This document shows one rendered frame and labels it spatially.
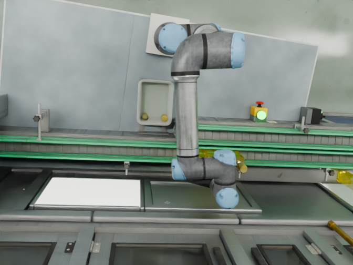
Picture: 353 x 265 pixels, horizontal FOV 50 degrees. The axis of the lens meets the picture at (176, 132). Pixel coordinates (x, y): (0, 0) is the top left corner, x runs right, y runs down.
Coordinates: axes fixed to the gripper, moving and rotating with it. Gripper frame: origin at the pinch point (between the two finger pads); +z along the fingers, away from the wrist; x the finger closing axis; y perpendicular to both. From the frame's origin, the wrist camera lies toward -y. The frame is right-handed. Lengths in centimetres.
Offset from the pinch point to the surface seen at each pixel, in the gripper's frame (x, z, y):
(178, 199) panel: -12.4, -3.9, -10.8
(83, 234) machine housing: -14, -32, -46
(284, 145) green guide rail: 6.2, 21.7, 43.6
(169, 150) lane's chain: -0.1, 28.8, -12.5
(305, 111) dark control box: 22, 34, 58
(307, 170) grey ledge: -8, 29, 60
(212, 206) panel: -11.7, -13.2, 1.8
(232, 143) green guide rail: 6.4, 21.7, 17.4
